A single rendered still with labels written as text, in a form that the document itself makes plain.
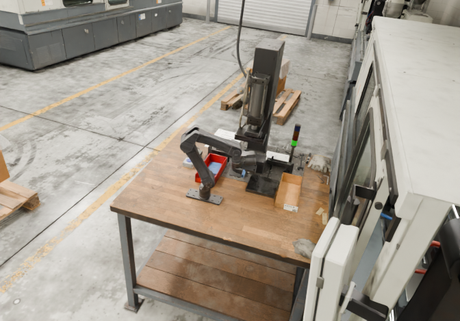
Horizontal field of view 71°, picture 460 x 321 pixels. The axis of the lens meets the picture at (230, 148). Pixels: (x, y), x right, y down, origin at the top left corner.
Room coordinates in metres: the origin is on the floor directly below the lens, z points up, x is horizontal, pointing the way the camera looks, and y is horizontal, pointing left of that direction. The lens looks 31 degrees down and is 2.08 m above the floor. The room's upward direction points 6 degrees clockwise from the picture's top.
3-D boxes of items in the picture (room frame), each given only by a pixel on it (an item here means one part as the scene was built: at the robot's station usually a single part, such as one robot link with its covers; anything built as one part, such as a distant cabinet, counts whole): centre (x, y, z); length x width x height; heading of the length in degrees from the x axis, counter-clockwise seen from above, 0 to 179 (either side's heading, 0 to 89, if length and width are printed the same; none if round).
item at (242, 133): (1.83, -0.13, 1.22); 0.26 x 0.18 x 0.30; 167
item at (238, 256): (1.61, -0.06, 0.45); 1.12 x 0.99 x 0.90; 77
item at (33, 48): (8.01, 3.11, 0.49); 5.51 x 1.02 x 0.97; 163
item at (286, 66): (5.28, -0.53, 0.40); 0.67 x 0.60 x 0.50; 158
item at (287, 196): (1.49, -0.37, 0.93); 0.25 x 0.13 x 0.08; 167
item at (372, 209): (1.08, -0.50, 1.21); 0.86 x 0.10 x 0.79; 163
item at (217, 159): (1.64, 0.10, 0.93); 0.25 x 0.12 x 0.06; 167
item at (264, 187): (1.55, -0.22, 0.91); 0.17 x 0.16 x 0.02; 77
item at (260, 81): (1.76, -0.13, 1.37); 0.11 x 0.09 x 0.30; 77
